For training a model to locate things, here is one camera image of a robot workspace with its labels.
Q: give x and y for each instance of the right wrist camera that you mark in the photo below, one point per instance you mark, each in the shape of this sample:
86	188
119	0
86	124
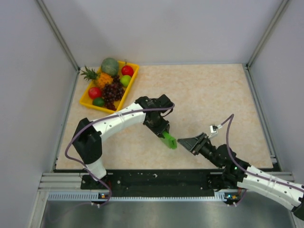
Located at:
213	131

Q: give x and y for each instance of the aluminium frame rail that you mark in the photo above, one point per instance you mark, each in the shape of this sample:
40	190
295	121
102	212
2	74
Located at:
71	182

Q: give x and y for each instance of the pineapple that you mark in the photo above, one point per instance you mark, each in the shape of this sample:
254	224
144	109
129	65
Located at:
99	78

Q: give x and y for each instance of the green apple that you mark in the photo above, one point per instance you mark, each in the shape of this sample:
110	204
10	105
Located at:
125	80

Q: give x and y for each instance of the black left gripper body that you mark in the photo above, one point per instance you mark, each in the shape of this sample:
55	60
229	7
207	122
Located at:
157	125

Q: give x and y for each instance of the green lime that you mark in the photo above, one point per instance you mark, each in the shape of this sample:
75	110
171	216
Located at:
98	102

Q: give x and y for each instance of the purple grape bunch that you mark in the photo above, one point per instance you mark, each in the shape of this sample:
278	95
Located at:
112	93

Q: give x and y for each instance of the green paper box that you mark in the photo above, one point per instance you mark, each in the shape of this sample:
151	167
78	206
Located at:
168	140

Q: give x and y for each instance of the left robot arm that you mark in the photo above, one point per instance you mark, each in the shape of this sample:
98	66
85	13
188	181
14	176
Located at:
90	135

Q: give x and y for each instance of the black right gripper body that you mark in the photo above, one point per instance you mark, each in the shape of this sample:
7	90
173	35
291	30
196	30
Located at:
203	147

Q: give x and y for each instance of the green melon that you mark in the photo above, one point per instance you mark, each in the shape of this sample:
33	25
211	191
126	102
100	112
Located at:
110	66

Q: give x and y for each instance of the white slotted cable duct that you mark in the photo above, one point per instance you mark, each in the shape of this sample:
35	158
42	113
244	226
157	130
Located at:
99	197

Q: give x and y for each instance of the red pomegranate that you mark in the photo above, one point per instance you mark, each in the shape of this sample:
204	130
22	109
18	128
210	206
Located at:
94	92

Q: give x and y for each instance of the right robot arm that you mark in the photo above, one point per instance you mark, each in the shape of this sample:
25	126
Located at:
241	174

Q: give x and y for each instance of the yellow plastic tray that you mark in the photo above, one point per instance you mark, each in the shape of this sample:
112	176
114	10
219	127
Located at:
86	101

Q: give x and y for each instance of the red apple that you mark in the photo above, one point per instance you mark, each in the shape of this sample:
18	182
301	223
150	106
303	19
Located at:
127	70

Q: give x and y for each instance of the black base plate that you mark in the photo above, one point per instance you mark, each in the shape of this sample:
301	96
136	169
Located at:
165	183

